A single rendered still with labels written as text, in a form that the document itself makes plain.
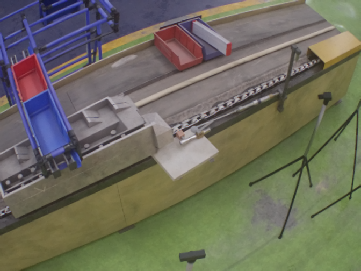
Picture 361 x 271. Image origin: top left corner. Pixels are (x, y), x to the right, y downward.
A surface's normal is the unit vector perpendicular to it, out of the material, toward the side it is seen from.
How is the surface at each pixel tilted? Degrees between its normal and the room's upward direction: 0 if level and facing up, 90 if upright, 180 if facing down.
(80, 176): 80
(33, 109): 94
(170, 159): 0
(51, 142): 6
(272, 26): 0
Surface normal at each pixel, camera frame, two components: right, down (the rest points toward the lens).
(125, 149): 0.53, 0.55
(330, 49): 0.02, -0.62
